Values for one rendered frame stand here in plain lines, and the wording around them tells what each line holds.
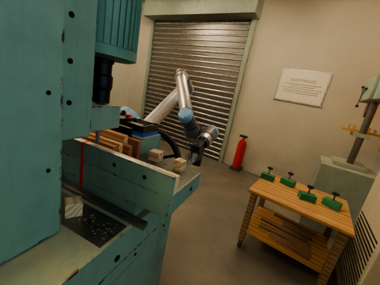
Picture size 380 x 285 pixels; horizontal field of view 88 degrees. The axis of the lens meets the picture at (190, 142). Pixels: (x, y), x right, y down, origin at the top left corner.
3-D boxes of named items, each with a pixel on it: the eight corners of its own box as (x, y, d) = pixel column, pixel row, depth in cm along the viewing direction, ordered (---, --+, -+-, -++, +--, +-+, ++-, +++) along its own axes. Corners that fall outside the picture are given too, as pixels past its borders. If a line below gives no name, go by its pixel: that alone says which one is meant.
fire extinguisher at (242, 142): (242, 169, 344) (251, 136, 329) (238, 172, 328) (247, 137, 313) (232, 165, 353) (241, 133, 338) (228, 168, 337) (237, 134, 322)
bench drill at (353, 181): (345, 223, 233) (408, 85, 193) (355, 255, 181) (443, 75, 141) (301, 205, 256) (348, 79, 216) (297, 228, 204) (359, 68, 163)
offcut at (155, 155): (147, 159, 68) (149, 150, 68) (153, 156, 72) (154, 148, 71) (157, 163, 67) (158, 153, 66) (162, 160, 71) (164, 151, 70)
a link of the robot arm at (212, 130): (207, 135, 137) (220, 137, 132) (199, 145, 128) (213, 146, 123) (205, 123, 133) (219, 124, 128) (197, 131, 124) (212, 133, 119)
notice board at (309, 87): (320, 107, 273) (333, 73, 262) (320, 107, 272) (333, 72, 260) (273, 99, 304) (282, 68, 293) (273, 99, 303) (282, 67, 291)
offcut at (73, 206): (82, 215, 51) (83, 203, 50) (64, 219, 48) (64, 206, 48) (80, 207, 54) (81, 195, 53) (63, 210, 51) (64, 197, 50)
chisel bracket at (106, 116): (119, 132, 63) (121, 106, 61) (78, 138, 51) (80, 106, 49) (102, 126, 66) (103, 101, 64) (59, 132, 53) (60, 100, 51)
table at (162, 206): (207, 179, 76) (211, 165, 75) (167, 220, 49) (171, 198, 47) (94, 138, 98) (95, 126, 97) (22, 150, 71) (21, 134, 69)
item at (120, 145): (121, 160, 64) (123, 143, 63) (117, 161, 63) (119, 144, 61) (85, 146, 70) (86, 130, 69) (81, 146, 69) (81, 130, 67)
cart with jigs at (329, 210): (324, 253, 176) (352, 188, 159) (323, 302, 129) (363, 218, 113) (252, 216, 210) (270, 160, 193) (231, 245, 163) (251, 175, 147)
